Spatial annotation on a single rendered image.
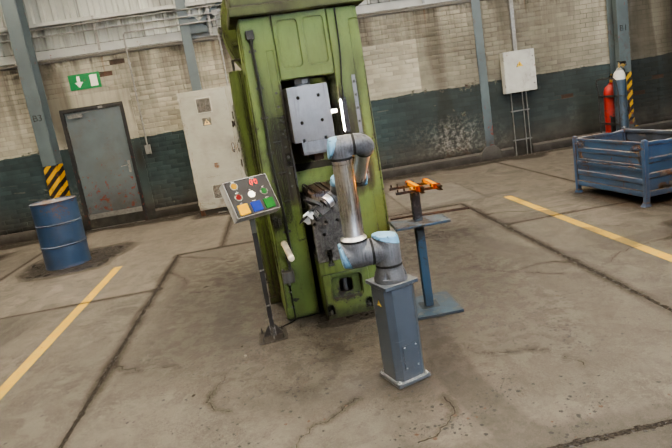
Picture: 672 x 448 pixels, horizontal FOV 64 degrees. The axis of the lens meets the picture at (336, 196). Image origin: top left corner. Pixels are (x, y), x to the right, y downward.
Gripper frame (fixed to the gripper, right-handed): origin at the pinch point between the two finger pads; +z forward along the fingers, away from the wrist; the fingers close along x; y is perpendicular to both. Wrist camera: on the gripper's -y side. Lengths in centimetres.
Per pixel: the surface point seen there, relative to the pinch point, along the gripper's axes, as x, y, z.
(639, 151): 125, 160, -364
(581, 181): 230, 160, -371
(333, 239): 55, 20, -25
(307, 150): 31, -40, -49
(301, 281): 90, 26, 6
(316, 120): 21, -51, -66
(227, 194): 26, -48, 18
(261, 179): 34, -44, -9
